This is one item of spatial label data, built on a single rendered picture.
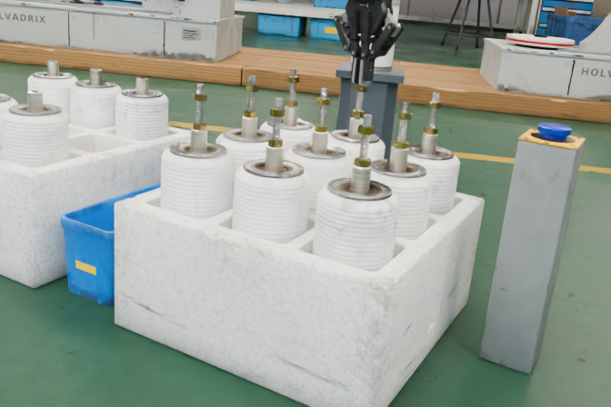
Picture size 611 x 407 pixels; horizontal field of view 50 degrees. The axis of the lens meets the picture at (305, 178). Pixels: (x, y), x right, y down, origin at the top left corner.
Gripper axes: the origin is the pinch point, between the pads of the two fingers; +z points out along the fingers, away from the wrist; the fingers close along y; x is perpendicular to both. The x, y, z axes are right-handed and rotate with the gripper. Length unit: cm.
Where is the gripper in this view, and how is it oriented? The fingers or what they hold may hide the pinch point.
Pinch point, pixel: (362, 71)
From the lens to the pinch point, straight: 100.4
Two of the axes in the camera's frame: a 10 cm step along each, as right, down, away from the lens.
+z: -0.8, 9.5, 2.9
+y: -6.3, -2.7, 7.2
